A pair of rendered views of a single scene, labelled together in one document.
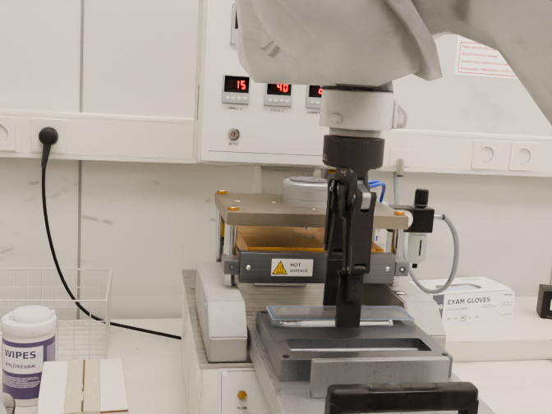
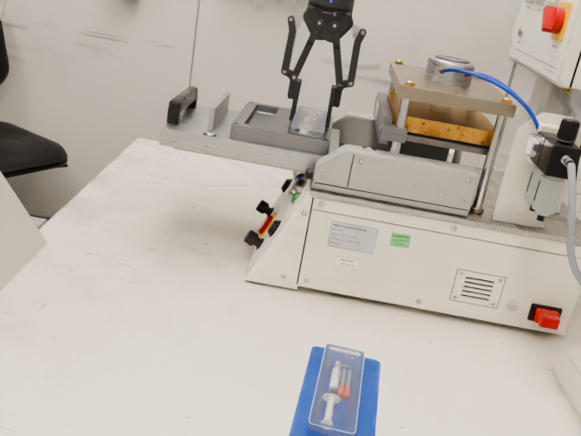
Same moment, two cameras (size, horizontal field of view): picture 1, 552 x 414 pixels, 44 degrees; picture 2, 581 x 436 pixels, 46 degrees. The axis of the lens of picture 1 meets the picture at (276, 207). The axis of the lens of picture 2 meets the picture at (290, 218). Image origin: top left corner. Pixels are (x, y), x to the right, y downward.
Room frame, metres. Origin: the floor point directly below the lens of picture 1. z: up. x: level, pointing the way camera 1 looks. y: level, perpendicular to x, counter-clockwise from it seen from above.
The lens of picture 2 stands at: (1.09, -1.25, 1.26)
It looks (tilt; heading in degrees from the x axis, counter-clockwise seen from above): 21 degrees down; 102
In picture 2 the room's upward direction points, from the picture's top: 10 degrees clockwise
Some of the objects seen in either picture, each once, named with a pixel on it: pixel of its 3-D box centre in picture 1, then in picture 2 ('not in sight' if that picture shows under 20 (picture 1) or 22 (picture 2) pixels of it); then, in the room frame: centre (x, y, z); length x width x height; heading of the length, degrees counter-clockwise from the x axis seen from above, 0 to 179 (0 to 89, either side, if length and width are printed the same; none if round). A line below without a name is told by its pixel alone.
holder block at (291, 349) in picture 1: (347, 341); (284, 126); (0.80, -0.10, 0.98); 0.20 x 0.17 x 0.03; 101
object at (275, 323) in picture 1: (339, 320); (309, 124); (0.84, -0.09, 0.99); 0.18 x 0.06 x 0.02; 101
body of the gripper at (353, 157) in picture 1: (351, 172); (329, 12); (0.84, -0.09, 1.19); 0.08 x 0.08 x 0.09
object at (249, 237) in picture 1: (310, 231); (440, 106); (1.06, -0.06, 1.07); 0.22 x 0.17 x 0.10; 101
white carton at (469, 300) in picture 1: (457, 300); not in sight; (1.52, -0.43, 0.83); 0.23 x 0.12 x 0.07; 113
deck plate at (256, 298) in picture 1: (294, 308); (440, 185); (1.09, -0.04, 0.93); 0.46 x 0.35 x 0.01; 11
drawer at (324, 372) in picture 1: (358, 365); (258, 128); (0.75, -0.11, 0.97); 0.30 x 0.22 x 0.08; 11
